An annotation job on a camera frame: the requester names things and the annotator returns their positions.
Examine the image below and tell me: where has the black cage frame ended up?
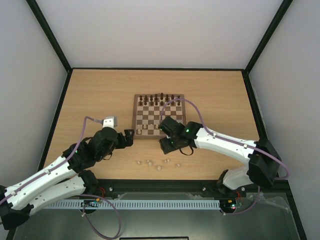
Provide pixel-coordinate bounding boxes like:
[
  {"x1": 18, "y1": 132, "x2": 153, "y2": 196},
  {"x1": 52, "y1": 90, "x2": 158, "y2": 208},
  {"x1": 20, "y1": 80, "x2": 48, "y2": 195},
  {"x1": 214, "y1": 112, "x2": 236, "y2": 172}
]
[{"x1": 0, "y1": 0, "x2": 320, "y2": 240}]

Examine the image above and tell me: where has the white slotted cable duct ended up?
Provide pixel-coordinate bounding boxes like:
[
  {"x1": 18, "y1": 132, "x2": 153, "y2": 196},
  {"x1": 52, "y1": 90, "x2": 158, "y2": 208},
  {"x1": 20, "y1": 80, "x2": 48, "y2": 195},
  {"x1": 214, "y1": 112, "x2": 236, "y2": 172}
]
[{"x1": 46, "y1": 199, "x2": 220, "y2": 210}]

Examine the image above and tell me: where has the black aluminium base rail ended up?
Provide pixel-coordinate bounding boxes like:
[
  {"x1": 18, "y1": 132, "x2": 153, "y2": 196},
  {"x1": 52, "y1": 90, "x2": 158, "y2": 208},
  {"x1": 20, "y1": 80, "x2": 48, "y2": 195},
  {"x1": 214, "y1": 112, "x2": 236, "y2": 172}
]
[{"x1": 82, "y1": 178, "x2": 291, "y2": 200}]

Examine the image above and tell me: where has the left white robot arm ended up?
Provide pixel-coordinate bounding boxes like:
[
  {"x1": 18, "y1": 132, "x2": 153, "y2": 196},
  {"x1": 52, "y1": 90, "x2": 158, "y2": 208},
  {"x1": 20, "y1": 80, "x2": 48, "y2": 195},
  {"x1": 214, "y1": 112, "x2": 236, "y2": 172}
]
[{"x1": 0, "y1": 127, "x2": 135, "y2": 230}]

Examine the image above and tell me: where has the wooden chess board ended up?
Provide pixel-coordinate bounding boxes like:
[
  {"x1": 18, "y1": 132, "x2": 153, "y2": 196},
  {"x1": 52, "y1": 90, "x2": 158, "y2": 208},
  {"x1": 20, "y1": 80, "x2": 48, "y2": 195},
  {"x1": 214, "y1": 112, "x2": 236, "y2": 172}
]
[{"x1": 132, "y1": 93, "x2": 186, "y2": 140}]

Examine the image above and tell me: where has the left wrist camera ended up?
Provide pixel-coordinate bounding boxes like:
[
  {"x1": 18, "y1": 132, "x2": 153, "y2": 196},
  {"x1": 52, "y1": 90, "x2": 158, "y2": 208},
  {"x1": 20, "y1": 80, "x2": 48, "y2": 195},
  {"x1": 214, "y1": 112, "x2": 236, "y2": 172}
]
[{"x1": 102, "y1": 116, "x2": 118, "y2": 129}]

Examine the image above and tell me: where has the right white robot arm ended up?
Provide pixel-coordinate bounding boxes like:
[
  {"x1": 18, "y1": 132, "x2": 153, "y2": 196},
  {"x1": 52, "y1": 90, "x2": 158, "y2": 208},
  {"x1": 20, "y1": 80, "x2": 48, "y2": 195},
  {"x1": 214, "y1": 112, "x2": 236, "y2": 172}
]
[{"x1": 158, "y1": 116, "x2": 281, "y2": 196}]

